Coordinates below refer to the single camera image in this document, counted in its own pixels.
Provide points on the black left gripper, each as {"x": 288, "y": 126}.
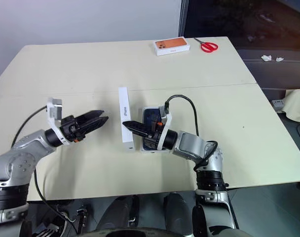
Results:
{"x": 71, "y": 129}

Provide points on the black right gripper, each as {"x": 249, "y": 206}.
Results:
{"x": 152, "y": 140}

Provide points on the dark blue smartphone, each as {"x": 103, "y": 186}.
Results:
{"x": 148, "y": 114}

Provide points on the dark rounded shape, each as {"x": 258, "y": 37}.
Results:
{"x": 118, "y": 212}
{"x": 178, "y": 212}

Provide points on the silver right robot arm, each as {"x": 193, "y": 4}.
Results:
{"x": 189, "y": 145}

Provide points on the grey window frame post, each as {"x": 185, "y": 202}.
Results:
{"x": 183, "y": 17}

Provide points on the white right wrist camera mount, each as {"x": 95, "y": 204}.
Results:
{"x": 167, "y": 123}

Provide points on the white box bottom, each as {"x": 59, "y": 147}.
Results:
{"x": 146, "y": 152}

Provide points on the beige cloth cover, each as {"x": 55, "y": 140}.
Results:
{"x": 296, "y": 103}

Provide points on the white box lid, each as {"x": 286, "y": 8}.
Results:
{"x": 126, "y": 98}

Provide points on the metal table leg bracket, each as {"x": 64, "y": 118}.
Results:
{"x": 81, "y": 217}

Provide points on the white crumpled paper scrap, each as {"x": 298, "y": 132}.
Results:
{"x": 266, "y": 57}
{"x": 279, "y": 59}

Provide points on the grey power strip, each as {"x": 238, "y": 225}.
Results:
{"x": 278, "y": 105}

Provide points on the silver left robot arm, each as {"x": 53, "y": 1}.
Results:
{"x": 19, "y": 158}

